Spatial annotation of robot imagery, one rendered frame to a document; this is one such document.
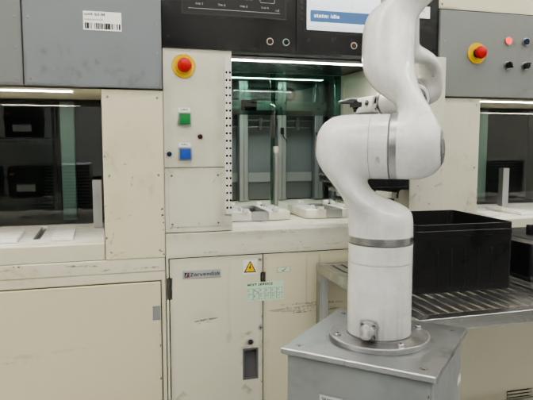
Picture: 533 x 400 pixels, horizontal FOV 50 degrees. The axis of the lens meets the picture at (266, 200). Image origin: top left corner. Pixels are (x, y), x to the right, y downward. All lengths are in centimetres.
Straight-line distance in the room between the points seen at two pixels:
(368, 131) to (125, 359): 105
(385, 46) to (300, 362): 60
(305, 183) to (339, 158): 169
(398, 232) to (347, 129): 20
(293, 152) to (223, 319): 115
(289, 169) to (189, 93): 111
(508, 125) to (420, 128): 169
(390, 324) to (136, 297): 86
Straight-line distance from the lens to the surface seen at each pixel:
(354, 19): 185
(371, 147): 103
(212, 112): 169
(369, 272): 105
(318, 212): 200
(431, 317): 129
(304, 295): 182
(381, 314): 107
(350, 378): 104
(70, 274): 170
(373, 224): 104
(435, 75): 158
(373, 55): 111
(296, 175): 269
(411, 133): 103
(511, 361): 229
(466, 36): 204
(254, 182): 265
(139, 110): 166
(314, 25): 180
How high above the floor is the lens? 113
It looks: 6 degrees down
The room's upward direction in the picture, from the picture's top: straight up
